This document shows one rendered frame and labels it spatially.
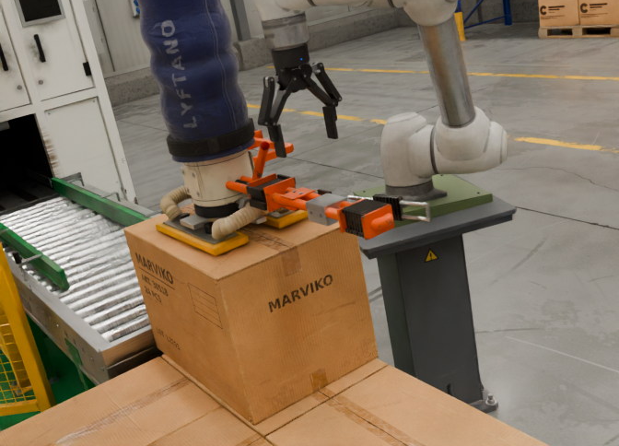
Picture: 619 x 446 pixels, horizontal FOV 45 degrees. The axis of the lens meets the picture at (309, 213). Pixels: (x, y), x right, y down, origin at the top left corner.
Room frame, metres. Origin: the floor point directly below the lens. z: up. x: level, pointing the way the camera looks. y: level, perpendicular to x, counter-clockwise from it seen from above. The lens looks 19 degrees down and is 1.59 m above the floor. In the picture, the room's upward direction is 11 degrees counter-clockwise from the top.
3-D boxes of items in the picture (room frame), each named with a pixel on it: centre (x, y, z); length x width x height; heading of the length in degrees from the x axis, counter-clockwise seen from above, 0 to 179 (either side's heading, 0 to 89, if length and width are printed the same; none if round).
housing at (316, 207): (1.51, -0.04, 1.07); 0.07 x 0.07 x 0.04; 33
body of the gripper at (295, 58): (1.54, -0.02, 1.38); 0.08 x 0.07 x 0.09; 122
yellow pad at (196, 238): (1.85, 0.29, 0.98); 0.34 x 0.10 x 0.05; 33
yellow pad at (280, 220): (1.96, 0.13, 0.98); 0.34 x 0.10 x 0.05; 33
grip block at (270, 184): (1.69, 0.08, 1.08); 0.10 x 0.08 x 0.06; 123
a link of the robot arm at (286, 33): (1.54, -0.02, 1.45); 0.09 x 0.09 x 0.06
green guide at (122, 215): (3.63, 0.97, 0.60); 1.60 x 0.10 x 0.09; 32
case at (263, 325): (1.92, 0.22, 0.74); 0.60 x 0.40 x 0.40; 31
